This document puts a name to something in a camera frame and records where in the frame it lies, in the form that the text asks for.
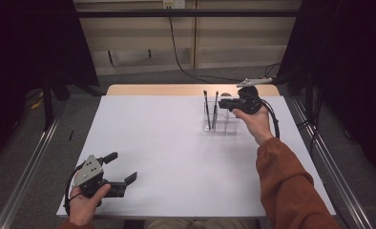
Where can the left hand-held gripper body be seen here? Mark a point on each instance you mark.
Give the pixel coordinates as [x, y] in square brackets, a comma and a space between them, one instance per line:
[88, 170]

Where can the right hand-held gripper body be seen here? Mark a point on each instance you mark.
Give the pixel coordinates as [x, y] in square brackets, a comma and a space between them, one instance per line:
[248, 100]

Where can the black makeup brush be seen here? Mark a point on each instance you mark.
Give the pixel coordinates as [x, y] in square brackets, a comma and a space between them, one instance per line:
[206, 109]
[215, 108]

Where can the clear acrylic organizer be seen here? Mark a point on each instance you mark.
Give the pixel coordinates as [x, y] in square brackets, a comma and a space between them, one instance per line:
[230, 125]

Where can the person's right hand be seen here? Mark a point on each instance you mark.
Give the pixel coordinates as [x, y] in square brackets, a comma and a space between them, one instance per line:
[257, 125]

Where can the person's left hand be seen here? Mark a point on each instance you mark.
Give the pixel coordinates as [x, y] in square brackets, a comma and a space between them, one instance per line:
[84, 206]

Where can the white table sheet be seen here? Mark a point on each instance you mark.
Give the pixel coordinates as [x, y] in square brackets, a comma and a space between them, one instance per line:
[160, 159]

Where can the small black floor object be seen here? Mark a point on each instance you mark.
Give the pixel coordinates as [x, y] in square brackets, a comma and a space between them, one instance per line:
[71, 135]

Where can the metal floor rail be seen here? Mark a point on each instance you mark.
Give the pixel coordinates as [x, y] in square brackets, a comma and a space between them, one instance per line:
[358, 210]
[27, 171]

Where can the black stand post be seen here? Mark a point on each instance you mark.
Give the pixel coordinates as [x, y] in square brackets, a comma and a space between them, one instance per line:
[309, 92]
[47, 101]

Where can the white wall socket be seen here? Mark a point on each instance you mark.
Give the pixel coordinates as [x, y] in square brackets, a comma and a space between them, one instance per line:
[173, 3]

